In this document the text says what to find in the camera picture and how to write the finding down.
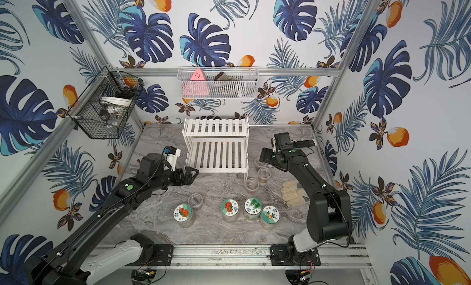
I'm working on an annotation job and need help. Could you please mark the clear seed container dark seeds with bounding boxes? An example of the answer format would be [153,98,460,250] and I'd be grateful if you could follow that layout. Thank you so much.
[258,167,272,185]

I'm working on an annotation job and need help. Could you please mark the clear seed container front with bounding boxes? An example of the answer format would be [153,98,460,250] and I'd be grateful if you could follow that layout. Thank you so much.
[245,178,260,195]

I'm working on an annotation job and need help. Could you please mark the white slatted wooden shelf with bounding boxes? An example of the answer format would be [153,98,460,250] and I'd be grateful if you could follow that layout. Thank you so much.
[182,119,250,180]

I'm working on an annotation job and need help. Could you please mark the clear seed container red label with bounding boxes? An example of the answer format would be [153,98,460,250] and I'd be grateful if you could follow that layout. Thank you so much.
[253,157,267,172]

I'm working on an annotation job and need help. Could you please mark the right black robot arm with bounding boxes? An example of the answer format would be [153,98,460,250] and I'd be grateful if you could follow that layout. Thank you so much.
[260,148,353,253]

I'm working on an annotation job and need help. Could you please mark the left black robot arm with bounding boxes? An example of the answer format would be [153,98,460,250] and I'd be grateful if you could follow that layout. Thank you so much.
[24,153,199,285]

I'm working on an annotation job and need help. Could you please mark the jar with tomato lid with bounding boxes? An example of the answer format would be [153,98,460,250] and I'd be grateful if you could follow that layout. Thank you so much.
[173,204,195,228]

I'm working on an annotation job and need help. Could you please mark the jar with strawberry lid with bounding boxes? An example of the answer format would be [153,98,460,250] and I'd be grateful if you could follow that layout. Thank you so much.
[221,199,239,223]

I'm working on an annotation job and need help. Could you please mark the jar with green tree lid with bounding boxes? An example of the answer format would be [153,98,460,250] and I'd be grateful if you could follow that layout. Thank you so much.
[243,197,263,221]

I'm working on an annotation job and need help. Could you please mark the jar with pineapple lid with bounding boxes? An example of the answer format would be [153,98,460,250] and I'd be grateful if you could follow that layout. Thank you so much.
[260,205,281,230]

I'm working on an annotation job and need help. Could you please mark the pink triangular packet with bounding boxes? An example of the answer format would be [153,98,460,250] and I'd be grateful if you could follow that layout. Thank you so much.
[182,68,210,98]

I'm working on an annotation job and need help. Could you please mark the white bowl in basket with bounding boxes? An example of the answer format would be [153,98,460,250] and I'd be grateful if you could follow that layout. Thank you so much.
[99,97,131,108]

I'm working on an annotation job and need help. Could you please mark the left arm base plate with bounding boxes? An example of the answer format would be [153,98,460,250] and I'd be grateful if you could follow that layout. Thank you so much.
[130,233,174,266]

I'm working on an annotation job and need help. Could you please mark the white mesh wall basket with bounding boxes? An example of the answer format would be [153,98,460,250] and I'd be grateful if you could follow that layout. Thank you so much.
[177,67,259,99]

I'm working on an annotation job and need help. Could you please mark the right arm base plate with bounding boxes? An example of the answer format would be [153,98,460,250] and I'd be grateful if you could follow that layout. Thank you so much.
[269,243,321,267]

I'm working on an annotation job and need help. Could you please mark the black wire basket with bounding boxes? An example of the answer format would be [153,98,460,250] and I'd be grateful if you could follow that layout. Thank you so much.
[67,67,144,140]

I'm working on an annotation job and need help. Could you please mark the aluminium mounting rail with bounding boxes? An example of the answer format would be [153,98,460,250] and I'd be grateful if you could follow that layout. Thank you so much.
[82,243,373,270]

